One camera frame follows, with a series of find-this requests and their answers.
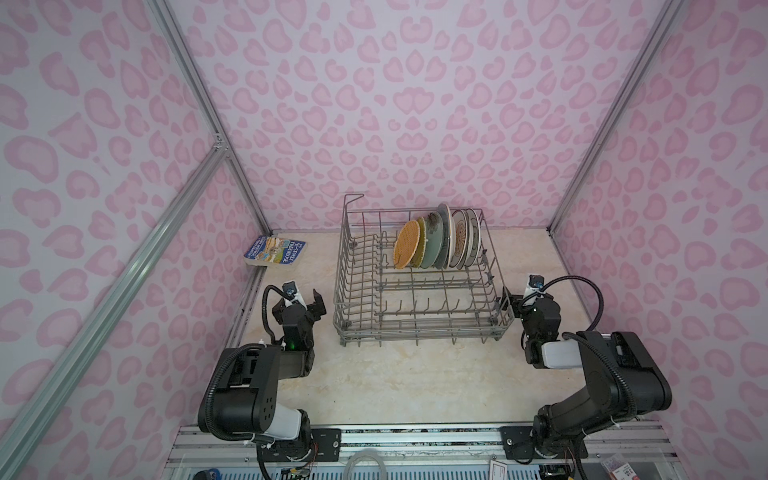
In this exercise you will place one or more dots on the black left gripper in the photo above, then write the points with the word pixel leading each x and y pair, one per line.
pixel 315 309

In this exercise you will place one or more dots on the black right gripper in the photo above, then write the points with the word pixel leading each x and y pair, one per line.
pixel 516 302

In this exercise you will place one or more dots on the cream floral plate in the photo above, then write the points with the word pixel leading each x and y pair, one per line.
pixel 474 232

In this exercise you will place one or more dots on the white plate orange sunburst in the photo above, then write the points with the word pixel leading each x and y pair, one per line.
pixel 462 262

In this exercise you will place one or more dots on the cat and stars plate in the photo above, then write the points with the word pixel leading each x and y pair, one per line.
pixel 459 236

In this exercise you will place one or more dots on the pale green plate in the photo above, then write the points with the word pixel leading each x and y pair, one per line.
pixel 434 239

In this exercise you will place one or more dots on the green bamboo woven tray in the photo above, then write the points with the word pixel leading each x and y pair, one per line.
pixel 419 253

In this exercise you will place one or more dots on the orange woven round tray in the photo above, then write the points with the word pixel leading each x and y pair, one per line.
pixel 406 244

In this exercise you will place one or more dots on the grey-blue plate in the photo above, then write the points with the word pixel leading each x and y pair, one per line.
pixel 448 238

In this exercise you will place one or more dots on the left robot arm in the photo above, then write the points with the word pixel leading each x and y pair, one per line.
pixel 240 402

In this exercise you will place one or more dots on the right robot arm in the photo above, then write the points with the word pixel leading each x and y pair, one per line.
pixel 622 380

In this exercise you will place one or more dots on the colourful book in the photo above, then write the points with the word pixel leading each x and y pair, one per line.
pixel 272 250

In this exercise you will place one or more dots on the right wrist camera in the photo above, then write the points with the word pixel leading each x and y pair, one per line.
pixel 534 284

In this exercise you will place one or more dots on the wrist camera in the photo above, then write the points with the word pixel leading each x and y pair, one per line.
pixel 290 293
pixel 534 284

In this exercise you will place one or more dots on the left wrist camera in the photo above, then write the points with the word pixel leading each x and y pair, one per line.
pixel 290 293

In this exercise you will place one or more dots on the grey wire dish rack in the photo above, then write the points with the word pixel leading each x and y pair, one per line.
pixel 375 302

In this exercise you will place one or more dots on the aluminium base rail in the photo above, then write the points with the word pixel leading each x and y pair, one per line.
pixel 428 451

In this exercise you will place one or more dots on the grey metal frame post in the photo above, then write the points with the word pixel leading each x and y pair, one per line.
pixel 181 52

